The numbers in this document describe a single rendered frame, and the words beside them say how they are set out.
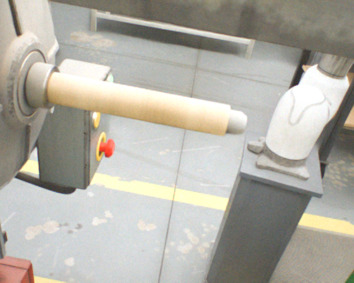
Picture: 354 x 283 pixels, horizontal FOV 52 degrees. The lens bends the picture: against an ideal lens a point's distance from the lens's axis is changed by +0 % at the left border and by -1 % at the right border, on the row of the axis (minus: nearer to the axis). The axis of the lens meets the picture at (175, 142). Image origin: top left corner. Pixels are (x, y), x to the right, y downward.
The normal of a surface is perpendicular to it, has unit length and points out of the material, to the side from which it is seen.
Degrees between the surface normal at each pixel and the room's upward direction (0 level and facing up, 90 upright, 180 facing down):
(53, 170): 90
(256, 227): 90
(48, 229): 0
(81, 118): 90
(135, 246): 0
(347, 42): 90
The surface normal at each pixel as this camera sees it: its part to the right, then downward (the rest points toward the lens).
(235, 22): -0.11, 0.57
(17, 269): 0.15, -0.80
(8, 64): 0.64, -0.05
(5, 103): 0.53, 0.53
